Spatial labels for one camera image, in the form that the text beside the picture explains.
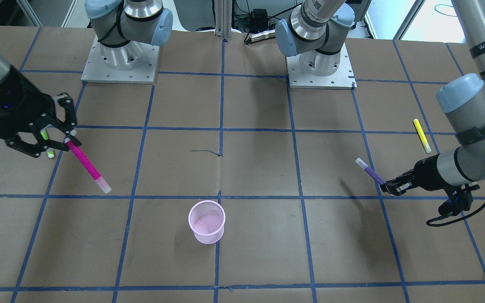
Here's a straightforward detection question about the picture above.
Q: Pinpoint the green pen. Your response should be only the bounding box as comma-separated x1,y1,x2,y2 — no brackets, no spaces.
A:
40,129,55,159

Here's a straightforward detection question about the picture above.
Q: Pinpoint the pink pen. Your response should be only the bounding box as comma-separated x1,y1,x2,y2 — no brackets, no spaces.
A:
64,138,112,194

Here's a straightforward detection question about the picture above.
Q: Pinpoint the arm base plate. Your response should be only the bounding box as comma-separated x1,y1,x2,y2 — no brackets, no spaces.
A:
285,44,357,90
81,37,160,85

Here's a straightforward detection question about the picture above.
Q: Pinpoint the pink mesh cup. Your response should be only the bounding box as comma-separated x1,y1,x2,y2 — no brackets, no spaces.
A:
187,200,227,245

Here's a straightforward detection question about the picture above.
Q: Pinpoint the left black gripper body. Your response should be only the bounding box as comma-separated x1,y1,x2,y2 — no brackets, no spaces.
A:
412,154,450,191

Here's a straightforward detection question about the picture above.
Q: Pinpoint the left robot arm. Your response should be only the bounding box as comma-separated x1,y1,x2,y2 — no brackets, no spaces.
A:
275,0,485,196

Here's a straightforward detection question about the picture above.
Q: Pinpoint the aluminium frame post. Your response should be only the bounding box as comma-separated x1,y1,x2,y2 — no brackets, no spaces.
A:
213,0,234,41

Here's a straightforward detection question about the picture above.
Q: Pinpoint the purple pen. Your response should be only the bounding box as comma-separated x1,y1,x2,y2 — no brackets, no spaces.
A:
355,158,386,185

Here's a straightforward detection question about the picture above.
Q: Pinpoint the yellow pen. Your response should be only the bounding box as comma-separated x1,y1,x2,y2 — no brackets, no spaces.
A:
413,119,432,154

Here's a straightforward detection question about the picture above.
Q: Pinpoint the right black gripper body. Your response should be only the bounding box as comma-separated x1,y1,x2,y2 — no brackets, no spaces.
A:
0,67,58,138

